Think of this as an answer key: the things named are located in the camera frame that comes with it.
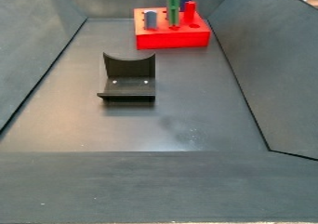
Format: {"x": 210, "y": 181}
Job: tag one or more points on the black curved fixture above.
{"x": 130, "y": 78}

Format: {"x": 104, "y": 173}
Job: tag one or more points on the light blue grey peg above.
{"x": 150, "y": 19}

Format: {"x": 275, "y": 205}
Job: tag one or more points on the red peg board block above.
{"x": 193, "y": 34}

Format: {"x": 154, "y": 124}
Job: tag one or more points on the red notched peg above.
{"x": 190, "y": 8}

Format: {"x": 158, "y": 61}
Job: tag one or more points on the green three prong object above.
{"x": 173, "y": 13}

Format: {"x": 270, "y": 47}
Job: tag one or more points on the dark blue rounded peg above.
{"x": 183, "y": 5}

